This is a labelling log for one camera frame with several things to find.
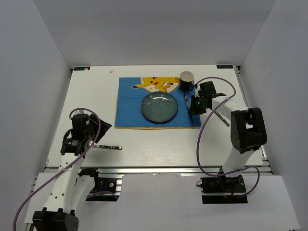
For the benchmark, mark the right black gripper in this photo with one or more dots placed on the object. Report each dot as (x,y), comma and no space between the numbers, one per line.
(194,110)

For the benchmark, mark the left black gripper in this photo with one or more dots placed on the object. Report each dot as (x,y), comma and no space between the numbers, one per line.
(104,126)

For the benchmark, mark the knife with black handle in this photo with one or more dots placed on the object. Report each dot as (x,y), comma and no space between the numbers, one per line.
(188,100)

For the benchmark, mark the spoon with black handle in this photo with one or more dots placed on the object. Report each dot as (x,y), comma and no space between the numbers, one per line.
(222,119)

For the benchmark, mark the dark blue paper cup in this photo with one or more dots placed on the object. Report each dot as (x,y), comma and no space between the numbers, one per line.
(186,81)

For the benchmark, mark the teal ceramic plate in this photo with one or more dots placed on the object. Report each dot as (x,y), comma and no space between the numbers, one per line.
(159,108)

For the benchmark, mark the blue pikachu placemat cloth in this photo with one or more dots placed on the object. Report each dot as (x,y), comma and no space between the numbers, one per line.
(131,92)

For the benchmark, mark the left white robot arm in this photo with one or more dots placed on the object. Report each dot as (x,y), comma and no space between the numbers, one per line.
(69,190)

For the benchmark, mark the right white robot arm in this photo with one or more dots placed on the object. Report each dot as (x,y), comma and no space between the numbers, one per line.
(223,105)

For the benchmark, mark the right blue corner label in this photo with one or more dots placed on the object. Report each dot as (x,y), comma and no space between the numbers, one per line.
(224,66)

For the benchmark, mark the blue corner label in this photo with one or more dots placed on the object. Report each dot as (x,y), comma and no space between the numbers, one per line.
(224,66)
(81,68)

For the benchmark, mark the left blue corner label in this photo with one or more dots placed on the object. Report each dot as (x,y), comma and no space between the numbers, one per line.
(81,68)

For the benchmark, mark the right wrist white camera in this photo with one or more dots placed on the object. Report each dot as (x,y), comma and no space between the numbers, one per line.
(198,92)

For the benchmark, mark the fork with black handle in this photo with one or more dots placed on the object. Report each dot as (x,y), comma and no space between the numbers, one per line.
(109,147)

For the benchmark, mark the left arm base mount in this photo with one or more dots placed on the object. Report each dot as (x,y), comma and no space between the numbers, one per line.
(107,186)

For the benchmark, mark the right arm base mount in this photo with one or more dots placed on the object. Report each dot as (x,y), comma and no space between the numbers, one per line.
(222,190)

